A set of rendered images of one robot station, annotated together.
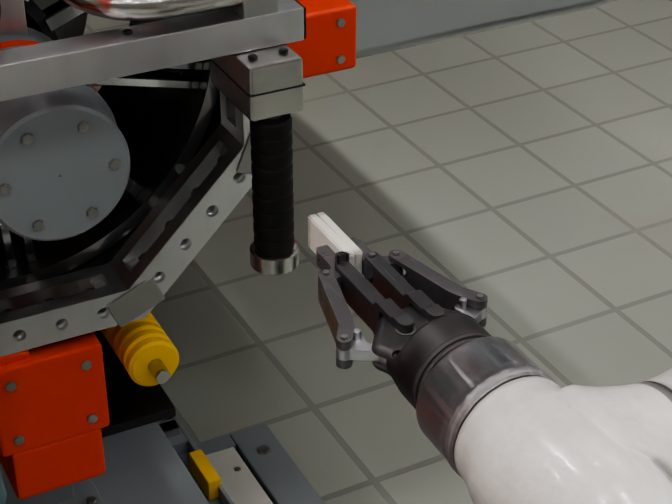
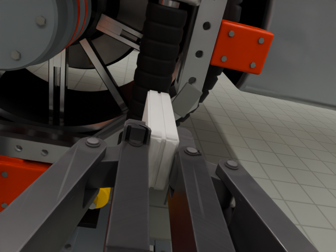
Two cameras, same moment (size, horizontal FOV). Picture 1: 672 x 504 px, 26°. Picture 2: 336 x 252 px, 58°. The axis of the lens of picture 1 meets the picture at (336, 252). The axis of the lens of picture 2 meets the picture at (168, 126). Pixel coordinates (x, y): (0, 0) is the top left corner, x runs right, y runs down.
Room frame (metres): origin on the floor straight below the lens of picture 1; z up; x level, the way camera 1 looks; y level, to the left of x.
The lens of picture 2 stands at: (0.84, -0.05, 0.91)
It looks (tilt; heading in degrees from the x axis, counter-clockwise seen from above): 23 degrees down; 18
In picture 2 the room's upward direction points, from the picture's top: 14 degrees clockwise
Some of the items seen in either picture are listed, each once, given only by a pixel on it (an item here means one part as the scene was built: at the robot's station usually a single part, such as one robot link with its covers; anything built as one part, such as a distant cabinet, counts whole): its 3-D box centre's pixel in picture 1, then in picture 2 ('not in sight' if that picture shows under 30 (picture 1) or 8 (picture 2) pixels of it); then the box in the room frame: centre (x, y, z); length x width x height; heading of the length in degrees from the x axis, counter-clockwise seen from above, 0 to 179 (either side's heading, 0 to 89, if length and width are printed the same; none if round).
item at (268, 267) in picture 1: (272, 186); (152, 81); (1.10, 0.06, 0.83); 0.04 x 0.04 x 0.16
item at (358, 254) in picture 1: (338, 247); (162, 134); (1.00, 0.00, 0.83); 0.07 x 0.01 x 0.03; 27
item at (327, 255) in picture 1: (324, 271); (114, 149); (0.96, 0.01, 0.83); 0.05 x 0.03 x 0.01; 27
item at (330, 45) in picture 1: (302, 32); (236, 45); (1.38, 0.03, 0.85); 0.09 x 0.08 x 0.07; 117
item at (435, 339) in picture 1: (432, 350); not in sight; (0.86, -0.07, 0.83); 0.09 x 0.08 x 0.07; 27
